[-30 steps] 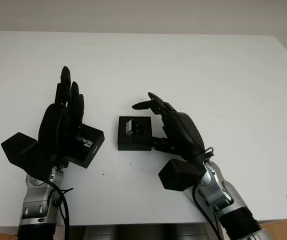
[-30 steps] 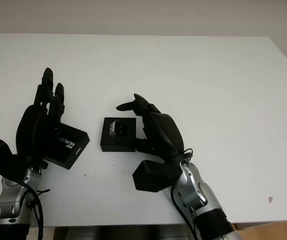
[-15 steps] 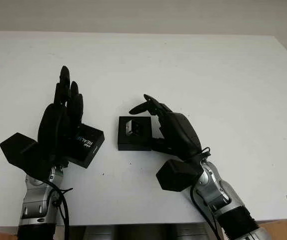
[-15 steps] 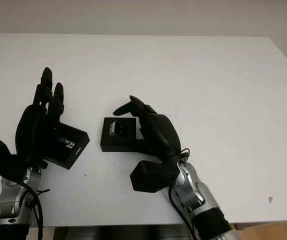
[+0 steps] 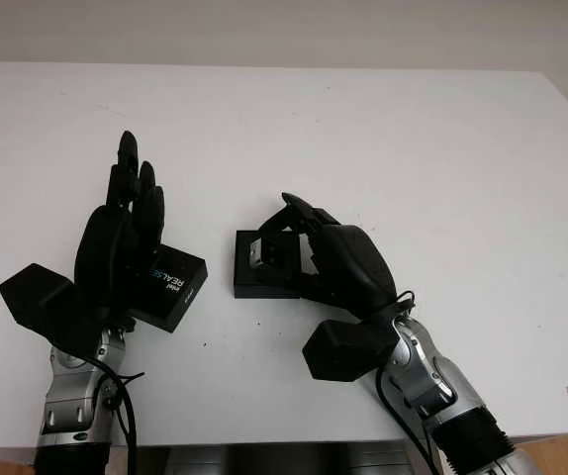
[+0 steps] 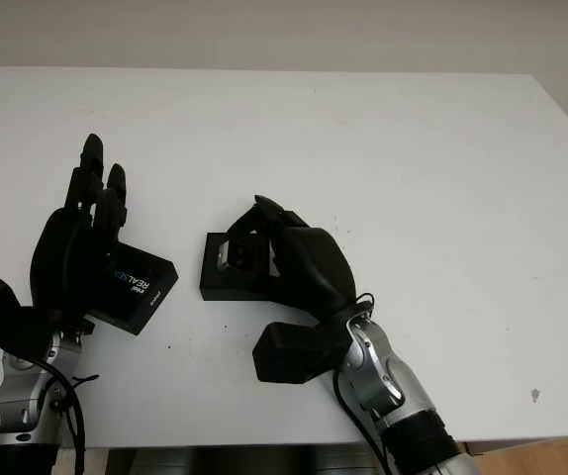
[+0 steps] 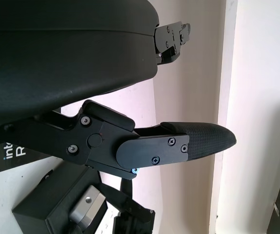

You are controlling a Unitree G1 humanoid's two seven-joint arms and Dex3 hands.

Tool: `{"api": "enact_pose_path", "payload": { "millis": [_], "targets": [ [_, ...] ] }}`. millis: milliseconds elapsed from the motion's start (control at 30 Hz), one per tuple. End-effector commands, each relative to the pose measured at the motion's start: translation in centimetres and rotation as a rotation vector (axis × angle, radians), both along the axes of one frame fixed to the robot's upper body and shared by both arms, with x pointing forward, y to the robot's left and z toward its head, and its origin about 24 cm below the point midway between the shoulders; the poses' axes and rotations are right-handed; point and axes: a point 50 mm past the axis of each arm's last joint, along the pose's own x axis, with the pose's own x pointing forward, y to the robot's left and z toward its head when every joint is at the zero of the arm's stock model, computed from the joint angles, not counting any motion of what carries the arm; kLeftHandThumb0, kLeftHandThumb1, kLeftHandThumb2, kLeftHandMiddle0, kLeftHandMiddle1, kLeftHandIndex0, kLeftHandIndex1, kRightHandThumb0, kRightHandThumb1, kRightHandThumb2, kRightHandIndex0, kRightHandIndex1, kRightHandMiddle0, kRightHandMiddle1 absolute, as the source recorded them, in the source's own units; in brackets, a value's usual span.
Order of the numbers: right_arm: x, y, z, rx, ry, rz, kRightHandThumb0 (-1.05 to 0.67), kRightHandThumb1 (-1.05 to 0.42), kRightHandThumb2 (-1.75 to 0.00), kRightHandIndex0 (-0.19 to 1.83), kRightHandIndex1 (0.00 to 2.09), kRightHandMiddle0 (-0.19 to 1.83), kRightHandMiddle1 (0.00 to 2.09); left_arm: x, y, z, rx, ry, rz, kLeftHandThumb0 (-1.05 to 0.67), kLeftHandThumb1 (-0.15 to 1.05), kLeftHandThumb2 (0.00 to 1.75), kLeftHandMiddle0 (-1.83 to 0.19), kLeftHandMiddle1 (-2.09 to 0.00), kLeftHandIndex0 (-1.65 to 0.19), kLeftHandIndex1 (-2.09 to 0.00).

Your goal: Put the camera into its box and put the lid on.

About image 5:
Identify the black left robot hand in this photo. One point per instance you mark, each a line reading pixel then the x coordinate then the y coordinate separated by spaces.
pixel 103 252

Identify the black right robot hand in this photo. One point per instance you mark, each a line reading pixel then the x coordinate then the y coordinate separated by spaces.
pixel 353 267

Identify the small silver depth camera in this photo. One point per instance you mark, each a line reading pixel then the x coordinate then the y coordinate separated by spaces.
pixel 269 252

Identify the black RealSense box lid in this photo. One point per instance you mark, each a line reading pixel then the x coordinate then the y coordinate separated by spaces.
pixel 187 282

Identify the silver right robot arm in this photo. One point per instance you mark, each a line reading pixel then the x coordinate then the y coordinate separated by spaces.
pixel 427 366

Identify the dark grey robot torso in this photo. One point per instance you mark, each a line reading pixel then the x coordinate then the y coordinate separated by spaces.
pixel 284 460

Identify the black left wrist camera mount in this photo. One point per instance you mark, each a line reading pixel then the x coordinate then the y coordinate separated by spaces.
pixel 31 294

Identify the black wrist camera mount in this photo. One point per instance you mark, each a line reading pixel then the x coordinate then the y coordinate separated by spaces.
pixel 343 351
pixel 31 294

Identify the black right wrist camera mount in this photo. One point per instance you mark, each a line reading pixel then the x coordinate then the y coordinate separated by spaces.
pixel 343 351

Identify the black camera box base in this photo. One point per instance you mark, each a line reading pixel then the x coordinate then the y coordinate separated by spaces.
pixel 244 289

